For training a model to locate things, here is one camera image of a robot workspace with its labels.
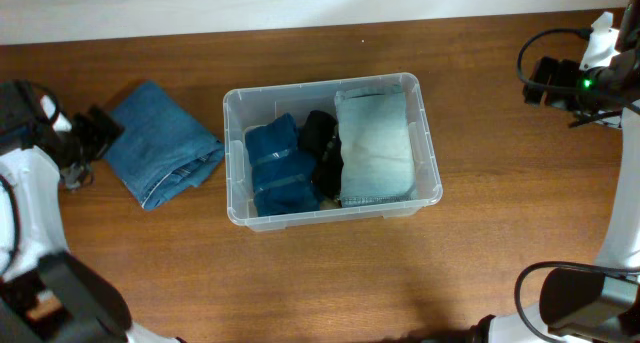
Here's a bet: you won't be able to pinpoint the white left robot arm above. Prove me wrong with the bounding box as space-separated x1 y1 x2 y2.
1 80 164 342

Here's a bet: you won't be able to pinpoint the dark blue taped cloth bundle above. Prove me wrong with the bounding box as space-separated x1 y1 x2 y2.
245 113 320 217

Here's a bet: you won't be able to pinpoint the clear plastic storage container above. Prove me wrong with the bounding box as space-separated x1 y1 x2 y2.
223 72 444 232

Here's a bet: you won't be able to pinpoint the light washed jeans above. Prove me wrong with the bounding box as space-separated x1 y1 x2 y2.
334 85 417 207

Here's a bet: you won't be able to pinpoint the blue denim jeans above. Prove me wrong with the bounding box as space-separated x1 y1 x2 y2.
105 81 225 211

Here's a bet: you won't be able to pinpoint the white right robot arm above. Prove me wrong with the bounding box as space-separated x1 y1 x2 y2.
322 8 621 341

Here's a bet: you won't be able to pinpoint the black taped cloth bundle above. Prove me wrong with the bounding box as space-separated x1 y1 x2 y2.
298 110 344 201

